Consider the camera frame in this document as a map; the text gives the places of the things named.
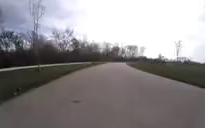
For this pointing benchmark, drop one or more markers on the pale side path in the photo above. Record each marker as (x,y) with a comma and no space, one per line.
(30,67)

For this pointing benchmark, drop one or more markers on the grass field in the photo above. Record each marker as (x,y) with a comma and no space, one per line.
(186,73)

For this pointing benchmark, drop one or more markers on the row of bare trees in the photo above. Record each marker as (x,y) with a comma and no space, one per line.
(56,50)

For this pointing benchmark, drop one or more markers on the thin bare tree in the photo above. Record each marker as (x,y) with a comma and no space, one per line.
(36,36)

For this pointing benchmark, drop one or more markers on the grey concrete path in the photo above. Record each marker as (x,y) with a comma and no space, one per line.
(113,96)

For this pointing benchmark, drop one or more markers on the small bare tree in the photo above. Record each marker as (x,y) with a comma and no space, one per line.
(178,50)

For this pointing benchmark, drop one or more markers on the grass strip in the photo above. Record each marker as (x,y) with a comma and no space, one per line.
(20,80)

